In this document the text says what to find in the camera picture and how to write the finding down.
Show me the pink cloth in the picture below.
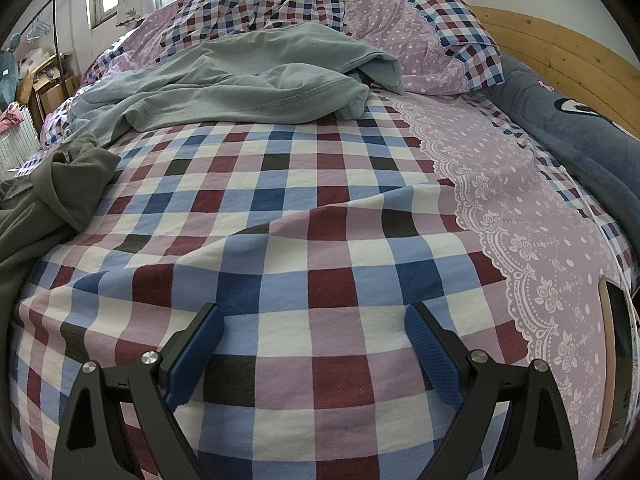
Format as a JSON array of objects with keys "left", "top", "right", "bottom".
[{"left": 0, "top": 102, "right": 28, "bottom": 133}]

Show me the teal plush toy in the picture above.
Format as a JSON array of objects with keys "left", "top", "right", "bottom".
[{"left": 0, "top": 32, "right": 22, "bottom": 111}]

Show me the light grey-green shirt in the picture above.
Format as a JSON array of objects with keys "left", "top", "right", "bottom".
[{"left": 67, "top": 22, "right": 406, "bottom": 148}]

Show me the smartphone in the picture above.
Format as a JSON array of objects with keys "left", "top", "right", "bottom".
[{"left": 592, "top": 280, "right": 637, "bottom": 458}]

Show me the checked bed sheet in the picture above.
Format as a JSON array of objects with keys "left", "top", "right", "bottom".
[{"left": 0, "top": 80, "right": 640, "bottom": 480}]

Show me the checked purple quilt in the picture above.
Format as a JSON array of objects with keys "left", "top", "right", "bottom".
[{"left": 80, "top": 0, "right": 401, "bottom": 86}]

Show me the wooden headboard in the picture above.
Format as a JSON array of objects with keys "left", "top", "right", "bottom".
[{"left": 467, "top": 5, "right": 640, "bottom": 138}]

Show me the checked purple pillow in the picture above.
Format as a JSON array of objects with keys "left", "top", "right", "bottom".
[{"left": 345, "top": 0, "right": 503, "bottom": 97}]

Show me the dark grey t-shirt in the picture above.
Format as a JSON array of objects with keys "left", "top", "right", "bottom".
[{"left": 0, "top": 132, "right": 122, "bottom": 343}]

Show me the white storage box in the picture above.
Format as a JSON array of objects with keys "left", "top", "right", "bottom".
[{"left": 0, "top": 110, "right": 41, "bottom": 172}]

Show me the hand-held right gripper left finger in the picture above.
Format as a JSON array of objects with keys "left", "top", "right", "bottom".
[{"left": 52, "top": 302, "right": 225, "bottom": 480}]

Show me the black clothes rack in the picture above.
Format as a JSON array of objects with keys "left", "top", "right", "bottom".
[{"left": 26, "top": 0, "right": 73, "bottom": 86}]

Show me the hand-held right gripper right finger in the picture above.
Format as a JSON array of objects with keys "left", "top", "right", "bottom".
[{"left": 404, "top": 302, "right": 578, "bottom": 480}]

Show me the blue plush cushion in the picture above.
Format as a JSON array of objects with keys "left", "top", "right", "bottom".
[{"left": 487, "top": 52, "right": 640, "bottom": 243}]

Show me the brown cardboard box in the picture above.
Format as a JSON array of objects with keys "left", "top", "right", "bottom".
[{"left": 20, "top": 52, "right": 81, "bottom": 117}]

